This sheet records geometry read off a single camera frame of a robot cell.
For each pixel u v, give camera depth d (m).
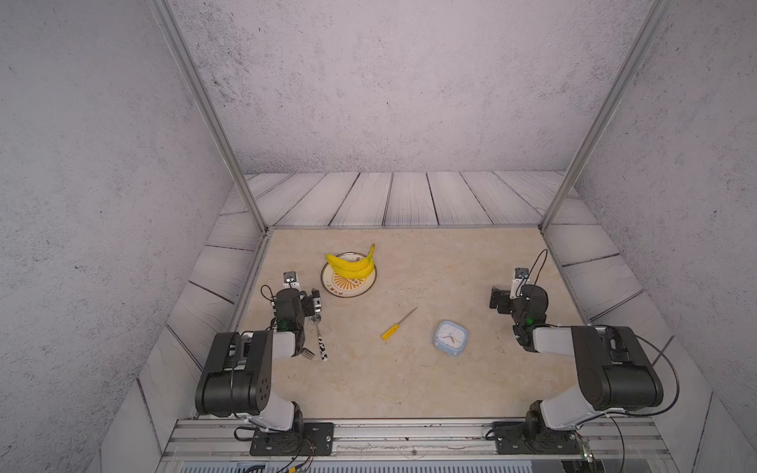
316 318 0.94
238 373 0.46
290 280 0.81
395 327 0.93
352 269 1.03
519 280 0.82
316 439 0.73
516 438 0.73
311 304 0.87
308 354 0.87
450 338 0.87
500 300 0.85
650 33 0.73
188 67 0.78
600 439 0.74
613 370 0.45
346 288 1.02
